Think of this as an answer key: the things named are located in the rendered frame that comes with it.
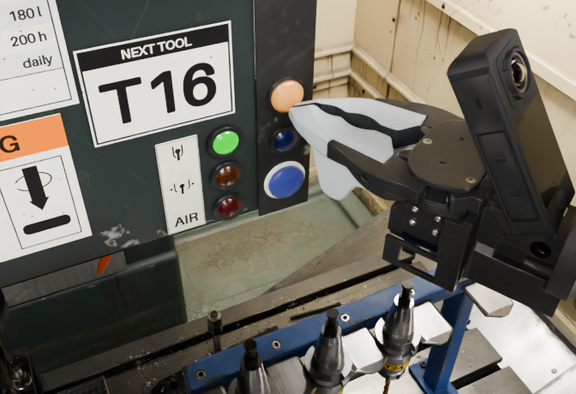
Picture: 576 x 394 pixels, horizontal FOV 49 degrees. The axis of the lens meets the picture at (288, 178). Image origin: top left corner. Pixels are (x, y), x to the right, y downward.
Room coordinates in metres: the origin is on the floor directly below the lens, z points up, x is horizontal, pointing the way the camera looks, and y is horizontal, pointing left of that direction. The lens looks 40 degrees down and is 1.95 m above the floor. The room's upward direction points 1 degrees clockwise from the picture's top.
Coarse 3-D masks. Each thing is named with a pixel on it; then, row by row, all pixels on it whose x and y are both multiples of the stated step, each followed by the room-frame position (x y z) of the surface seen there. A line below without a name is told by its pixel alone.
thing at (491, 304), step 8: (464, 288) 0.63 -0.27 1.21; (472, 288) 0.63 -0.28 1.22; (480, 288) 0.63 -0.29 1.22; (472, 296) 0.61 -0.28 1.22; (480, 296) 0.61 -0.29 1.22; (488, 296) 0.61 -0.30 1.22; (496, 296) 0.61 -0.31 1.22; (504, 296) 0.61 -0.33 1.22; (480, 304) 0.60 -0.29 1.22; (488, 304) 0.60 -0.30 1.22; (496, 304) 0.60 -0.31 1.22; (504, 304) 0.60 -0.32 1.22; (512, 304) 0.60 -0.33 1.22; (488, 312) 0.58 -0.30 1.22; (496, 312) 0.58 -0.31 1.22; (504, 312) 0.58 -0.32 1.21
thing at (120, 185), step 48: (96, 0) 0.34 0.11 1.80; (144, 0) 0.35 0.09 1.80; (192, 0) 0.36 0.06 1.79; (240, 0) 0.37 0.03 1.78; (240, 48) 0.37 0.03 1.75; (240, 96) 0.37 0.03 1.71; (144, 144) 0.34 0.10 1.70; (96, 192) 0.33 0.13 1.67; (144, 192) 0.34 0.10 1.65; (240, 192) 0.37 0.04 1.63; (96, 240) 0.32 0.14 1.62; (144, 240) 0.34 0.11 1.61; (0, 288) 0.30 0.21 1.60
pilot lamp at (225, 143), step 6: (228, 132) 0.36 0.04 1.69; (216, 138) 0.36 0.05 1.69; (222, 138) 0.36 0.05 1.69; (228, 138) 0.36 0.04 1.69; (234, 138) 0.36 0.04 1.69; (216, 144) 0.36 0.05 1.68; (222, 144) 0.36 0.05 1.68; (228, 144) 0.36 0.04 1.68; (234, 144) 0.36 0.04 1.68; (216, 150) 0.36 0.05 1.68; (222, 150) 0.36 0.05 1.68; (228, 150) 0.36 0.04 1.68
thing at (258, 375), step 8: (240, 368) 0.44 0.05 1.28; (248, 368) 0.43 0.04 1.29; (256, 368) 0.43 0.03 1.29; (240, 376) 0.43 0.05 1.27; (248, 376) 0.43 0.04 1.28; (256, 376) 0.43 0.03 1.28; (264, 376) 0.44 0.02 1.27; (240, 384) 0.43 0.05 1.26; (248, 384) 0.43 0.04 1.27; (256, 384) 0.43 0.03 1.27; (264, 384) 0.43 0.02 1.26; (240, 392) 0.43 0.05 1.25; (248, 392) 0.42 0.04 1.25; (256, 392) 0.42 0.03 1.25; (264, 392) 0.43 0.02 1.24
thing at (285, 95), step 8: (280, 88) 0.38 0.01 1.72; (288, 88) 0.38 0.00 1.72; (296, 88) 0.38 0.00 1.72; (272, 96) 0.38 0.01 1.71; (280, 96) 0.38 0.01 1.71; (288, 96) 0.38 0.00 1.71; (296, 96) 0.38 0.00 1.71; (272, 104) 0.38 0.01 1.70; (280, 104) 0.38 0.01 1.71; (288, 104) 0.38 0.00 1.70
